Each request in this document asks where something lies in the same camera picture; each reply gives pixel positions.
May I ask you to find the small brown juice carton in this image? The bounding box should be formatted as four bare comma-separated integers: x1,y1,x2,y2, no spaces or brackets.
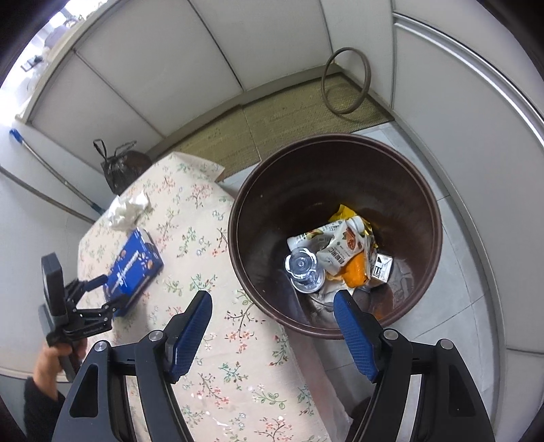
371,253,394,286

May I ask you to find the clear plastic water bottle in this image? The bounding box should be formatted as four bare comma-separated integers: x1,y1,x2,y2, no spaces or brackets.
284,248,325,294

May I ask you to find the yellow snack wrapper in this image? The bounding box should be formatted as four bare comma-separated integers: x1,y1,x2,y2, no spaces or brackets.
328,204,378,251

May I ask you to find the blue biscuit box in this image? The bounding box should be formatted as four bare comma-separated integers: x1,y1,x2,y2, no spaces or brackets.
103,228,163,317

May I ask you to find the brown plastic trash bin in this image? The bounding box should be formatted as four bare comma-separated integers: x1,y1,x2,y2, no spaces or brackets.
228,134,443,340

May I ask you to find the green floor mat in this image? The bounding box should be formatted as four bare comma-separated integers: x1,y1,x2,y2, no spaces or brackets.
167,80,391,177

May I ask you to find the crumpled white tissue on table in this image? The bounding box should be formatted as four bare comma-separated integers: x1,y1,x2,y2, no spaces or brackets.
105,192,150,231

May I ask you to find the floral tablecloth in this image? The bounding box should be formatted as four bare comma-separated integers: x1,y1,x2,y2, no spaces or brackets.
105,154,351,441

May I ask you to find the coiled dark hose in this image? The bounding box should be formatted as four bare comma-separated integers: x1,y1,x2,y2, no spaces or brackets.
320,46,373,116

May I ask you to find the blue handled mop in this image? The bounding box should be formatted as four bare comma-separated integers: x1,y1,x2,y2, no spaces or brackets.
9,128,105,215

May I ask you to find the orange peel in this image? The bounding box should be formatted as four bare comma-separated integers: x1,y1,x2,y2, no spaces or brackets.
341,252,368,288

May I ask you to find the person's left hand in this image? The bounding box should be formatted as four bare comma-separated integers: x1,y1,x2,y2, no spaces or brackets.
32,339,88,401

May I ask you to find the black garbage bag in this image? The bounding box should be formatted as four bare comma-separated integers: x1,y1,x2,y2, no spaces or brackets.
93,139,152,195

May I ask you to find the silver foil snack wrapper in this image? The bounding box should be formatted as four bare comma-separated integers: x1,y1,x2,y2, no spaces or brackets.
316,219,376,276

